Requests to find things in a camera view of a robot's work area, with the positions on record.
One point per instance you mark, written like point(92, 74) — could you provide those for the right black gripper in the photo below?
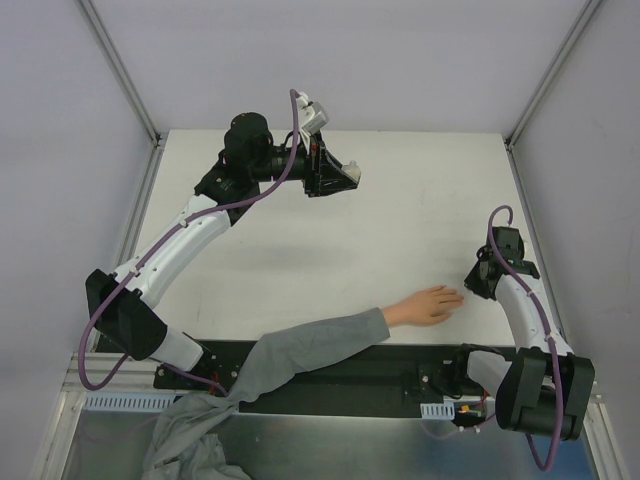
point(477, 285)

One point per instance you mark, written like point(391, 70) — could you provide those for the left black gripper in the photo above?
point(314, 167)

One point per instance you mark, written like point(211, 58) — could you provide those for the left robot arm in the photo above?
point(122, 303)

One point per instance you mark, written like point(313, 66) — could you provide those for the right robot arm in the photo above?
point(524, 387)

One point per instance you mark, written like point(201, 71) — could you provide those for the mannequin hand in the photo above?
point(424, 308)

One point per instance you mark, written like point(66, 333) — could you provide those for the grey shirt sleeve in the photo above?
point(183, 445)

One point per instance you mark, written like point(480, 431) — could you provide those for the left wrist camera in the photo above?
point(312, 116)

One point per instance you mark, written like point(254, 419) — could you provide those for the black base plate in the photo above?
point(383, 381)

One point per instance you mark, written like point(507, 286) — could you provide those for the right aluminium frame post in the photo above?
point(578, 28)

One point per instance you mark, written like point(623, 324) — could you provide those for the aluminium frame post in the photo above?
point(116, 65)
point(578, 28)

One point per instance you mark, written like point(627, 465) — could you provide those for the left aluminium frame post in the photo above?
point(116, 65)

